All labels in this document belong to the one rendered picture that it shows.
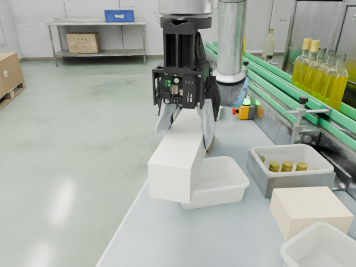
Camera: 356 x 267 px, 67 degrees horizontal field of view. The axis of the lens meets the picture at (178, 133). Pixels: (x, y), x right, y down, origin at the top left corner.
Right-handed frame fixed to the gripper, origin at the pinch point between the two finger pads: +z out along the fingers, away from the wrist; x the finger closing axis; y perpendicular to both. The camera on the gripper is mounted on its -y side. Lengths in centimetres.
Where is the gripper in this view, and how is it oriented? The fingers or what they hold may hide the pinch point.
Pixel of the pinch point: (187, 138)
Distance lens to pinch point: 47.9
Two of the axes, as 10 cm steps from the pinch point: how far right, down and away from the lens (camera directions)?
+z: 0.0, 8.9, 4.5
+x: 9.7, 1.1, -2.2
